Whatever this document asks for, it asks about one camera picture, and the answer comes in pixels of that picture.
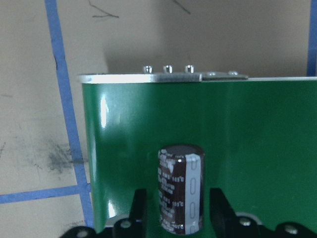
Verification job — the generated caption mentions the green conveyor belt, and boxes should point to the green conveyor belt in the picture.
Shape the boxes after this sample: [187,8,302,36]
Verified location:
[78,72,317,238]

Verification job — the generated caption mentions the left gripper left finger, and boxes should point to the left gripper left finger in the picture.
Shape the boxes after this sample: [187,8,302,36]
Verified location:
[112,188,147,238]

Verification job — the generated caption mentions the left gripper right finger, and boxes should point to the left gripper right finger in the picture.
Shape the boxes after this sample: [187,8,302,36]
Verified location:
[209,188,260,238]

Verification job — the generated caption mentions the brown cylindrical capacitor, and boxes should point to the brown cylindrical capacitor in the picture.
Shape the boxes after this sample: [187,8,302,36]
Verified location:
[158,144,205,236]

